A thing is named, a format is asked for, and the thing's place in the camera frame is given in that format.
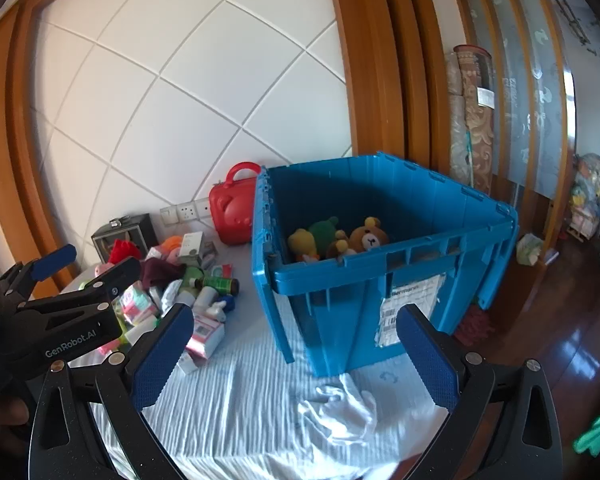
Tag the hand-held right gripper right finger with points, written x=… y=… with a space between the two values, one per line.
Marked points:
x=427 y=360

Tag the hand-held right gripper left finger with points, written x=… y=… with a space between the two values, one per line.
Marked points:
x=162 y=355

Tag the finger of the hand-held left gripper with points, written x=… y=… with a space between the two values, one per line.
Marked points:
x=55 y=260
x=105 y=280

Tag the blue plastic storage crate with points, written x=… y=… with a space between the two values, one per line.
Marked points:
x=330 y=330

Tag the person's left hand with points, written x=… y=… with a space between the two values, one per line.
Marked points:
x=2 y=420

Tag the pink pig plush red dress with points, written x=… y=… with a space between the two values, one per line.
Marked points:
x=122 y=250

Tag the pastel pink green packet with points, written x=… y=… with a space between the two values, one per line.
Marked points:
x=137 y=302

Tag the pink white carton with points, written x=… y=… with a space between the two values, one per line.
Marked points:
x=205 y=336

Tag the red floor mat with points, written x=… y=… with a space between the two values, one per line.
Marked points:
x=472 y=327

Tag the dark maroon cloth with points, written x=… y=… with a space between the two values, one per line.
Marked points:
x=160 y=270

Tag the black gift box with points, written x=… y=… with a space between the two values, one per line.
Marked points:
x=130 y=227

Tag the orange haired pink doll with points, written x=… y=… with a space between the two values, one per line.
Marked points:
x=170 y=246

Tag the white plastic bottle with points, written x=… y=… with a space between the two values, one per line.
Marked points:
x=207 y=296

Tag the small white blue plush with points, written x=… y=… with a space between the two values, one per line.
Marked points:
x=224 y=307

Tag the light green round plate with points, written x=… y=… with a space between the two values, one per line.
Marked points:
x=194 y=275

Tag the white green carton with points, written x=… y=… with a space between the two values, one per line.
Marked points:
x=191 y=246

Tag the light blue striped bedsheet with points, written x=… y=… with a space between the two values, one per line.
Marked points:
x=260 y=410

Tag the brown bear plush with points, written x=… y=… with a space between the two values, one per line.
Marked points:
x=370 y=237

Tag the small brown plush toy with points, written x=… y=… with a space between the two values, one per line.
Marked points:
x=339 y=248

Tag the red toy carry case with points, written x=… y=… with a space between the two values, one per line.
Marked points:
x=232 y=215

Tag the white green tissue pack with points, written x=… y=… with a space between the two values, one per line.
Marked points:
x=530 y=249

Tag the green plush toy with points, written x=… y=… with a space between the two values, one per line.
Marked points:
x=325 y=232

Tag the yellow plush toy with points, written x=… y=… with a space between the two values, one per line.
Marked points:
x=302 y=242

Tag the beige patterned rolled carpet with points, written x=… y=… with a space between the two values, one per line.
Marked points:
x=480 y=135

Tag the bagged plush toys pile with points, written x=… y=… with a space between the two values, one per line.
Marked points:
x=590 y=185

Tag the pale floral rolled carpet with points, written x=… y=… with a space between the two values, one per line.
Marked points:
x=455 y=110

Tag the wooden frosted glass partition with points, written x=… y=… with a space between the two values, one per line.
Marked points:
x=510 y=85

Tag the white wall switch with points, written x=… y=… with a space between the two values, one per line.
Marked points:
x=168 y=215

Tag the white wall socket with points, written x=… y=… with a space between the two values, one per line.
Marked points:
x=187 y=211
x=204 y=208

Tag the wooden wall frame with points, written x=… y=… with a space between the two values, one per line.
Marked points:
x=380 y=60

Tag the wall hanging decoration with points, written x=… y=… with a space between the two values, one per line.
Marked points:
x=577 y=25

